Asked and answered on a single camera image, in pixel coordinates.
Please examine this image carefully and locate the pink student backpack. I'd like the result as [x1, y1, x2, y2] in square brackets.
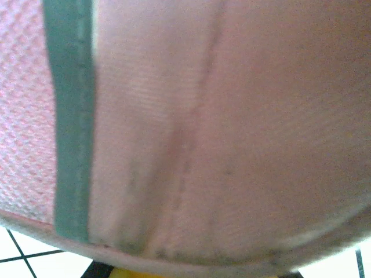
[0, 0, 371, 277]

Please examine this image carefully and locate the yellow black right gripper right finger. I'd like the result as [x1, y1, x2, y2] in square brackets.
[272, 268, 308, 278]

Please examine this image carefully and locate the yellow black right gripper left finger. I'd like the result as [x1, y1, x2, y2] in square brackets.
[82, 259, 163, 278]

